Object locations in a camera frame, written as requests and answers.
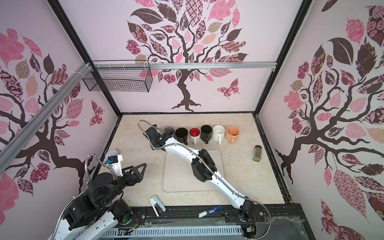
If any horizontal aluminium rail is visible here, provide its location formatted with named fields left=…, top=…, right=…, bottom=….
left=94, top=62, right=277, bottom=70

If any white teal stapler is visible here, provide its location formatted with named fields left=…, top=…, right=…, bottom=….
left=149, top=195, right=166, bottom=217

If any glass spice jar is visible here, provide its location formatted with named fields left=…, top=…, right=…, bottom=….
left=253, top=145, right=263, bottom=163

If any peach orange mug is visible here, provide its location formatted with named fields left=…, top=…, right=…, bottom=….
left=225, top=126, right=240, bottom=144

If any black wire basket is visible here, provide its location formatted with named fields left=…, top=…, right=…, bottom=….
left=83, top=60, right=153, bottom=93

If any diagonal aluminium rail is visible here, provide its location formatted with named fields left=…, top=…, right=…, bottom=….
left=1, top=63, right=92, bottom=173

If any translucent plastic tray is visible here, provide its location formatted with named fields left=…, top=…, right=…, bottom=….
left=163, top=153, right=217, bottom=193

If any grey mug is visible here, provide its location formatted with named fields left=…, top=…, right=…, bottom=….
left=164, top=127, right=175, bottom=136

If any white slotted cable duct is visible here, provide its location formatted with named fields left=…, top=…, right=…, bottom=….
left=101, top=226, right=243, bottom=239

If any blue white marker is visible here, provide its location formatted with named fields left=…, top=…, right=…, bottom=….
left=198, top=206, right=222, bottom=218

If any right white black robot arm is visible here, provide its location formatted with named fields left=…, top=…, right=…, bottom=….
left=137, top=120, right=272, bottom=240

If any black base frame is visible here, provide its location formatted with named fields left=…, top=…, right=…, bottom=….
left=99, top=204, right=315, bottom=240

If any white ribbed-bottom mug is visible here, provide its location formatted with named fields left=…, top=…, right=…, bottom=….
left=212, top=125, right=226, bottom=145

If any orange tin can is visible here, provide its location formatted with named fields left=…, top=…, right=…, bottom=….
left=105, top=150, right=118, bottom=159

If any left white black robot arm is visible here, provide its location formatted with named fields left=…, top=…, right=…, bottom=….
left=50, top=152, right=147, bottom=240

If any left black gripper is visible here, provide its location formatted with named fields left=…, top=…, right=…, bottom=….
left=100, top=163, right=147, bottom=207

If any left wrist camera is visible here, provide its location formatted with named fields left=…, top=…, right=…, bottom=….
left=106, top=154, right=123, bottom=177

